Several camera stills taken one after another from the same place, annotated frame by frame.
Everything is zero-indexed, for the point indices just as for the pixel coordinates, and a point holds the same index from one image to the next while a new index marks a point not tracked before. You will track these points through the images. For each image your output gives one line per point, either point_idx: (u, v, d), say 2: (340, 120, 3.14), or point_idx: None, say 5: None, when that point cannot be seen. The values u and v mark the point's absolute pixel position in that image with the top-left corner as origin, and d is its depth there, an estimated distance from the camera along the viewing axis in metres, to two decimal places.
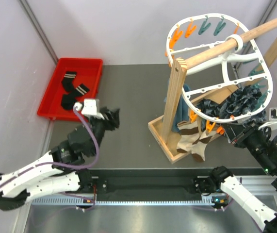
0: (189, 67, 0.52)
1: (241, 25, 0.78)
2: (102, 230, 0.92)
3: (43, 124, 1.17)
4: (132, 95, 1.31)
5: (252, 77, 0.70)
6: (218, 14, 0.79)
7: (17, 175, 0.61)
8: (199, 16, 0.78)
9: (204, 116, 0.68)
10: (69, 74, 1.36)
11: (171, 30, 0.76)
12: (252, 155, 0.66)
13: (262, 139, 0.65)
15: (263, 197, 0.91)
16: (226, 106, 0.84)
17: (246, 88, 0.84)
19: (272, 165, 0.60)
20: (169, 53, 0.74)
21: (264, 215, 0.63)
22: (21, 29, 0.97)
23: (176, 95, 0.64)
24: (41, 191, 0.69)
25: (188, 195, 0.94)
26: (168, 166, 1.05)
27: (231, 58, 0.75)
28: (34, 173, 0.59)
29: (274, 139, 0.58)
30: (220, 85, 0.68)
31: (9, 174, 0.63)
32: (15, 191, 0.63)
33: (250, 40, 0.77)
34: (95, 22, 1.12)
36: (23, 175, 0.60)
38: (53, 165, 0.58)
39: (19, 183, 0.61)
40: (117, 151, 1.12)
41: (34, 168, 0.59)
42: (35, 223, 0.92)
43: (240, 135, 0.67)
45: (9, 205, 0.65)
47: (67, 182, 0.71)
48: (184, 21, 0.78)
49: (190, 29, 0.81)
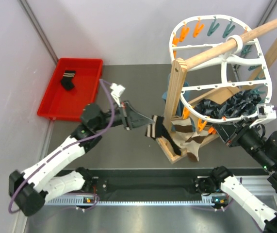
0: (190, 67, 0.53)
1: (249, 29, 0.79)
2: (102, 230, 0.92)
3: (43, 124, 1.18)
4: (124, 95, 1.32)
5: (252, 82, 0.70)
6: (227, 16, 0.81)
7: (45, 162, 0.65)
8: (207, 16, 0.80)
9: (197, 114, 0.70)
10: (69, 73, 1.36)
11: (177, 26, 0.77)
12: (248, 153, 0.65)
13: (255, 136, 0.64)
15: (263, 197, 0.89)
16: (225, 108, 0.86)
17: (246, 92, 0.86)
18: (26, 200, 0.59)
19: (270, 162, 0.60)
20: (171, 49, 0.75)
21: (264, 214, 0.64)
22: (21, 30, 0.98)
23: (176, 96, 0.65)
24: (56, 189, 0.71)
25: (188, 195, 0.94)
26: (168, 166, 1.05)
27: (231, 60, 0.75)
28: (63, 153, 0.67)
29: (270, 135, 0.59)
30: (217, 86, 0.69)
31: (33, 166, 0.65)
32: (38, 187, 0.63)
33: (254, 41, 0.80)
34: (95, 22, 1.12)
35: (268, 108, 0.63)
36: (53, 161, 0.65)
38: (80, 145, 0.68)
39: (48, 170, 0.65)
40: (102, 151, 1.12)
41: (62, 151, 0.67)
42: (35, 223, 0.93)
43: (233, 135, 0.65)
45: (35, 203, 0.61)
47: (74, 178, 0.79)
48: (192, 19, 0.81)
49: (198, 27, 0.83)
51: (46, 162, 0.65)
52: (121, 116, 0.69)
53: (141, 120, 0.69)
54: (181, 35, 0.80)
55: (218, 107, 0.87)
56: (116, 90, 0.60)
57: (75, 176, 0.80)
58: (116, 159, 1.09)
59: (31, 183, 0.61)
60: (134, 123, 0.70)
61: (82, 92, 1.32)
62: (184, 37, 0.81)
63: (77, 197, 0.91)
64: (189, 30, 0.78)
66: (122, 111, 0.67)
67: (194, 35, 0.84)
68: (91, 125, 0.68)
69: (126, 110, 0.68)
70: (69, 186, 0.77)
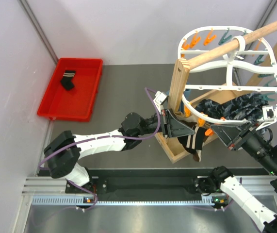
0: (192, 67, 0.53)
1: (263, 40, 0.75)
2: (102, 230, 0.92)
3: (43, 124, 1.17)
4: (124, 95, 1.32)
5: (260, 89, 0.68)
6: (241, 28, 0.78)
7: (95, 137, 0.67)
8: (220, 28, 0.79)
9: (194, 111, 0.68)
10: (69, 73, 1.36)
11: (189, 33, 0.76)
12: (252, 157, 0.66)
13: (261, 140, 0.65)
15: (263, 197, 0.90)
16: (230, 108, 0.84)
17: (254, 95, 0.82)
18: (67, 161, 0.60)
19: None
20: (179, 50, 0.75)
21: (264, 216, 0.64)
22: (21, 29, 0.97)
23: (178, 95, 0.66)
24: (71, 174, 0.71)
25: (188, 195, 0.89)
26: (169, 166, 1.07)
27: (238, 64, 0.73)
28: (109, 140, 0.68)
29: None
30: (220, 87, 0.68)
31: (83, 136, 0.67)
32: (81, 156, 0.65)
33: (262, 40, 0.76)
34: (95, 22, 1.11)
35: None
36: (101, 140, 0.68)
38: (125, 140, 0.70)
39: (95, 145, 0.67)
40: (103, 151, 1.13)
41: (110, 137, 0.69)
42: (35, 223, 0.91)
43: (237, 139, 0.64)
45: (66, 168, 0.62)
47: (85, 175, 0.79)
48: (205, 29, 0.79)
49: (209, 37, 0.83)
51: (95, 137, 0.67)
52: (161, 124, 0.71)
53: (182, 129, 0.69)
54: (192, 41, 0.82)
55: (222, 106, 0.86)
56: (159, 97, 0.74)
57: (85, 173, 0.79)
58: (115, 158, 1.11)
59: (79, 148, 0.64)
60: (173, 132, 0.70)
61: (82, 92, 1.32)
62: (194, 44, 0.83)
63: (77, 197, 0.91)
64: (200, 39, 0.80)
66: (162, 119, 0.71)
67: (204, 43, 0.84)
68: (132, 132, 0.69)
69: (167, 119, 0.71)
70: (78, 176, 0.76)
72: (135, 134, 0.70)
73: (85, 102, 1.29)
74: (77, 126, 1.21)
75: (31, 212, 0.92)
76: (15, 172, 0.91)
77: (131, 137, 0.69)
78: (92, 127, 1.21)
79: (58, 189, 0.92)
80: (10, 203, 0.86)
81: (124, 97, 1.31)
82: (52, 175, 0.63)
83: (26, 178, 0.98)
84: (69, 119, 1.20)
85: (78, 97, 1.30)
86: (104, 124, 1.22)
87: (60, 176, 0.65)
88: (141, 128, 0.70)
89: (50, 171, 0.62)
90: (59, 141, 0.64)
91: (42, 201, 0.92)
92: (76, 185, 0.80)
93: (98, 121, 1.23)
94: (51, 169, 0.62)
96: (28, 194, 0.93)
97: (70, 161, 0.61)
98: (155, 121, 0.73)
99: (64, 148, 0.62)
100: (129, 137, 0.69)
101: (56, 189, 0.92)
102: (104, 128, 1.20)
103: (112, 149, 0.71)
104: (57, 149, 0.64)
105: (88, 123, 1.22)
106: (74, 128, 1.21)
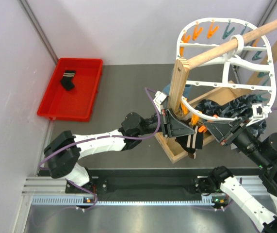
0: (192, 67, 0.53)
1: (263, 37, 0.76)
2: (102, 230, 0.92)
3: (43, 124, 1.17)
4: (124, 95, 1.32)
5: (254, 87, 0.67)
6: (242, 21, 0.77)
7: (95, 137, 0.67)
8: (222, 19, 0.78)
9: (189, 108, 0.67)
10: (69, 73, 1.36)
11: (189, 24, 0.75)
12: (243, 152, 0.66)
13: (251, 136, 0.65)
15: (263, 197, 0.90)
16: (227, 109, 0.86)
17: (250, 96, 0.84)
18: (67, 161, 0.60)
19: (265, 161, 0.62)
20: (179, 44, 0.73)
21: (263, 217, 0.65)
22: (21, 29, 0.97)
23: (178, 95, 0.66)
24: (71, 174, 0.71)
25: (188, 195, 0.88)
26: (169, 166, 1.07)
27: (236, 62, 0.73)
28: (109, 140, 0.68)
29: (269, 137, 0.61)
30: (216, 85, 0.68)
31: (83, 136, 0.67)
32: (81, 156, 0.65)
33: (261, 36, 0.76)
34: (95, 22, 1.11)
35: (267, 108, 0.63)
36: (101, 140, 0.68)
38: (124, 140, 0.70)
39: (95, 145, 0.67)
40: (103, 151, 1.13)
41: (110, 137, 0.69)
42: (35, 223, 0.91)
43: (228, 134, 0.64)
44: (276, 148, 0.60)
45: (66, 168, 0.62)
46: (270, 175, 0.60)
47: (85, 175, 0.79)
48: (206, 20, 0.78)
49: (212, 29, 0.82)
51: (95, 137, 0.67)
52: (161, 124, 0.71)
53: (182, 129, 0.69)
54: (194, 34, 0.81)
55: (220, 108, 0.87)
56: (159, 96, 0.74)
57: (85, 174, 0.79)
58: (115, 158, 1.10)
59: (79, 148, 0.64)
60: (173, 131, 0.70)
61: (81, 92, 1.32)
62: (197, 36, 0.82)
63: (77, 197, 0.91)
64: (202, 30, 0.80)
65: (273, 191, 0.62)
66: (162, 118, 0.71)
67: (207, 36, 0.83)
68: (131, 132, 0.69)
69: (167, 118, 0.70)
70: (78, 176, 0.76)
72: (135, 134, 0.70)
73: (85, 102, 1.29)
74: (78, 126, 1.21)
75: (31, 212, 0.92)
76: (15, 172, 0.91)
77: (131, 137, 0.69)
78: (92, 127, 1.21)
79: (58, 189, 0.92)
80: (10, 203, 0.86)
81: (124, 97, 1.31)
82: (52, 175, 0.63)
83: (26, 178, 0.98)
84: (70, 119, 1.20)
85: (78, 97, 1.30)
86: (104, 124, 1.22)
87: (60, 176, 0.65)
88: (141, 128, 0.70)
89: (50, 171, 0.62)
90: (59, 141, 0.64)
91: (41, 201, 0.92)
92: (76, 185, 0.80)
93: (98, 121, 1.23)
94: (51, 169, 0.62)
96: (28, 194, 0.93)
97: (70, 161, 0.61)
98: (155, 121, 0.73)
99: (64, 148, 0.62)
100: (129, 137, 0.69)
101: (56, 189, 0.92)
102: (104, 128, 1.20)
103: (112, 149, 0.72)
104: (57, 149, 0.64)
105: (88, 123, 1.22)
106: (74, 128, 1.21)
